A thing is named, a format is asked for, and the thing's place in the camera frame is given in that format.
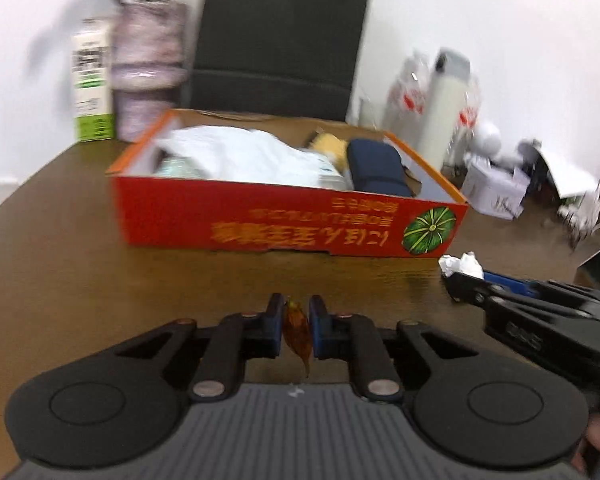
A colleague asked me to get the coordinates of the navy zipper pouch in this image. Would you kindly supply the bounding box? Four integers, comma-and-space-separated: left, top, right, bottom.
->
347, 139, 413, 197

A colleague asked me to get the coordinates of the black paper bag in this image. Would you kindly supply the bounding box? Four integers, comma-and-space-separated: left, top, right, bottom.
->
188, 0, 368, 122

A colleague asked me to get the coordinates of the iridescent plastic bag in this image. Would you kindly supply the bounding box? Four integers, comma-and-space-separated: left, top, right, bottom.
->
154, 157, 209, 180

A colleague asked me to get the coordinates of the purple ceramic vase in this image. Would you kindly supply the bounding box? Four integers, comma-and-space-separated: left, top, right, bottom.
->
112, 0, 187, 142

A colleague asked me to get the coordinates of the white tissue paper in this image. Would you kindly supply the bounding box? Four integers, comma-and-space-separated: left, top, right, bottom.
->
156, 126, 318, 188

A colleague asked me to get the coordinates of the milk carton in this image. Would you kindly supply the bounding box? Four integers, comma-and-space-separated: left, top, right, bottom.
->
71, 18, 114, 142

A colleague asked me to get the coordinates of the white thermos bottle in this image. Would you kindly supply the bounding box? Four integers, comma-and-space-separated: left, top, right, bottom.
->
416, 48, 471, 170

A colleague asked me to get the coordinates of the white tin box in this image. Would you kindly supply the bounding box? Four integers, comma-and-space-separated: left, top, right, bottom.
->
460, 157, 530, 220

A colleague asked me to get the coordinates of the orange candy wrapper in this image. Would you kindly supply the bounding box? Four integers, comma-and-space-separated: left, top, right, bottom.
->
282, 300, 312, 376

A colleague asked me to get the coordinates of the right water bottle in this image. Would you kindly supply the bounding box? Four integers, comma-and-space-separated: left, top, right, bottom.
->
446, 74, 482, 166

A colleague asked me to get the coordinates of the clear glass cup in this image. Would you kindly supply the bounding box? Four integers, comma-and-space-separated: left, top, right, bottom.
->
358, 96, 385, 130

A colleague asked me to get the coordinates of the red cardboard box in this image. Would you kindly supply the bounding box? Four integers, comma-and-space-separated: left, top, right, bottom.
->
108, 110, 468, 258

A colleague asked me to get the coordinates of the white curved paper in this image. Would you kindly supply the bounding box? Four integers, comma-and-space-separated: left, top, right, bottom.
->
517, 140, 598, 200

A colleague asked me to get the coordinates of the left water bottle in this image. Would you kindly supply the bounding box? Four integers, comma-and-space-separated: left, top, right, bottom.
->
381, 49, 431, 139

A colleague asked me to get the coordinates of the water bottle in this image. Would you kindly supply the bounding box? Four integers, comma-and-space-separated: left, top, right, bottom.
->
446, 74, 482, 166
381, 49, 431, 139

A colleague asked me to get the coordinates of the white round speaker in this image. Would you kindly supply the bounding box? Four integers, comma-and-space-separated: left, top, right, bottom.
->
468, 119, 519, 168

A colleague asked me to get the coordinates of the white yellow plush sheep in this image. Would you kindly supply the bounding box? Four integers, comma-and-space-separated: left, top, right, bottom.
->
309, 132, 348, 171

